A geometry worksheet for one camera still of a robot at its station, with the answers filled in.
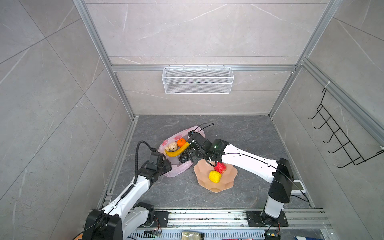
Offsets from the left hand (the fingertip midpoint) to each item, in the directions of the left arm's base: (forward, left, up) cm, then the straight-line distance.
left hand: (168, 160), depth 86 cm
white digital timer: (-15, -73, -3) cm, 75 cm away
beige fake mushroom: (+10, -2, 0) cm, 10 cm away
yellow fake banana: (+8, -5, -5) cm, 10 cm away
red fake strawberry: (-5, -31, -1) cm, 31 cm away
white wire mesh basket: (+48, -20, +23) cm, 57 cm away
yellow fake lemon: (-10, -27, -1) cm, 29 cm away
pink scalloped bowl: (-5, -20, -5) cm, 21 cm away
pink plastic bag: (-3, -5, -2) cm, 6 cm away
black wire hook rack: (-9, -80, +24) cm, 84 cm away
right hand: (+1, -15, +9) cm, 18 cm away
